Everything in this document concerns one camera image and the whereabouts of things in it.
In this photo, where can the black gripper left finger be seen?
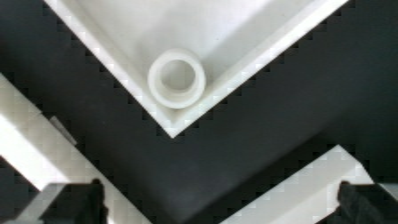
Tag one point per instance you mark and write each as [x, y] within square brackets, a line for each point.
[68, 204]

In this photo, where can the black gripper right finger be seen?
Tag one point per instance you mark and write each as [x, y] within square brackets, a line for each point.
[367, 204]

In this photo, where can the white square tabletop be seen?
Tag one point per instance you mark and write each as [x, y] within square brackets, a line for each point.
[184, 47]

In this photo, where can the white right fence piece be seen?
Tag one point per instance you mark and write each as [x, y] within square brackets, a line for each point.
[301, 200]

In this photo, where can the white front fence rail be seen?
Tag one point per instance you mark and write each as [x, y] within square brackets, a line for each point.
[43, 155]

